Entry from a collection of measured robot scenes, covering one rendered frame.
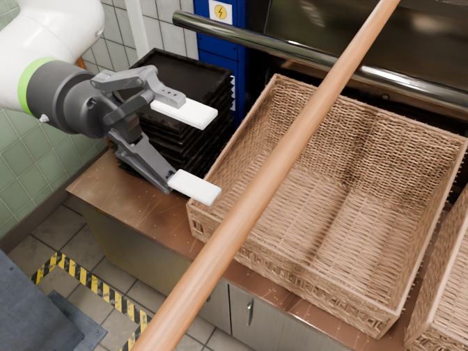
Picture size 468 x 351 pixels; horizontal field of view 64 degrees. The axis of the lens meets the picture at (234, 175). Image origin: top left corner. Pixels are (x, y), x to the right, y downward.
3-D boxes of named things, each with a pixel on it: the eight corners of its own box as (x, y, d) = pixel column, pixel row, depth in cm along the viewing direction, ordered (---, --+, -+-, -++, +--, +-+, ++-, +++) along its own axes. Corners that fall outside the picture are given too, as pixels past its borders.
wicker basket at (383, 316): (269, 136, 135) (274, 69, 114) (432, 203, 115) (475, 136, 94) (187, 236, 109) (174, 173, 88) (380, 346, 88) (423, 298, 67)
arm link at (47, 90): (37, 137, 55) (8, 85, 48) (95, 95, 62) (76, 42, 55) (67, 152, 53) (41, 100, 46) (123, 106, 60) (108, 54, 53)
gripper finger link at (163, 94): (150, 88, 43) (145, 65, 41) (186, 102, 42) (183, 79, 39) (142, 95, 43) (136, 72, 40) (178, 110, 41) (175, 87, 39)
